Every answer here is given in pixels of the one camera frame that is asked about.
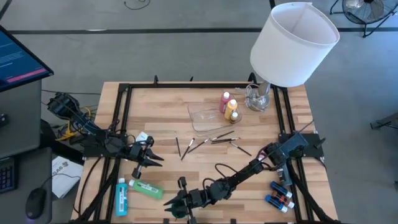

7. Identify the yellow cable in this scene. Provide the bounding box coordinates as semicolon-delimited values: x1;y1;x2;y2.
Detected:
55;107;94;141

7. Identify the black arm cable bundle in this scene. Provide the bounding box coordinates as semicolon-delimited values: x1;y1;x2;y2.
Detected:
287;158;341;224
73;158;121;224

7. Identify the teal plastic cup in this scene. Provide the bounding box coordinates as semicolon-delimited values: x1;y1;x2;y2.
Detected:
170;199;190;220

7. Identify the yellow paint bottle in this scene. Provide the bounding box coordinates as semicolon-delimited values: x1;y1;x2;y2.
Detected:
223;98;239;121

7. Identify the black computer mouse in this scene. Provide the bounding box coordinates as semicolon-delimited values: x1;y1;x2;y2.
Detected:
24;187;48;220

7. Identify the clear plastic bin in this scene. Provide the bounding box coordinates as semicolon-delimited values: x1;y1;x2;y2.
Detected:
187;100;243;137

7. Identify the black keyboard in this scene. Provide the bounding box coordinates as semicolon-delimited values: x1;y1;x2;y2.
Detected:
0;157;18;194

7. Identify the green paint bottle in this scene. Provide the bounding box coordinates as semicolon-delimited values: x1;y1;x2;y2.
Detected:
128;179;165;200

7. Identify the computer monitor blue screen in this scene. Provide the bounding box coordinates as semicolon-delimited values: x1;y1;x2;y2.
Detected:
0;25;55;93

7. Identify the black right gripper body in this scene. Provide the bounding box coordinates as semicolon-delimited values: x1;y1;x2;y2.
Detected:
177;176;208;224

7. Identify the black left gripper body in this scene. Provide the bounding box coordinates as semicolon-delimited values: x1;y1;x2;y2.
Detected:
126;136;155;180

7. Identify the black stand foot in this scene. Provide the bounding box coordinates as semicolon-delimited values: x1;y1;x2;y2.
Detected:
369;111;398;142

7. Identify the turquoise paint bottle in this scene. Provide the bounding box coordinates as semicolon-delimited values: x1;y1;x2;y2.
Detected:
114;177;129;218

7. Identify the dark grey desk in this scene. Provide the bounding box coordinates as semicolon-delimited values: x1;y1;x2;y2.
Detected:
0;146;53;224

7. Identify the black floor cable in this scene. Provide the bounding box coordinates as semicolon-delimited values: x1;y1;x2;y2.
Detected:
123;0;152;11

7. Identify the white paper booklet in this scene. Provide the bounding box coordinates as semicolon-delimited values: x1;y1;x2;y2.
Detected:
51;155;84;200

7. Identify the red paint bottle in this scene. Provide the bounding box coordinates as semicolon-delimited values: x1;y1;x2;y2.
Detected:
218;91;231;114

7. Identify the black floor fan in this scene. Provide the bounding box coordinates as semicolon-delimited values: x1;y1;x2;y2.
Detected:
329;0;398;39

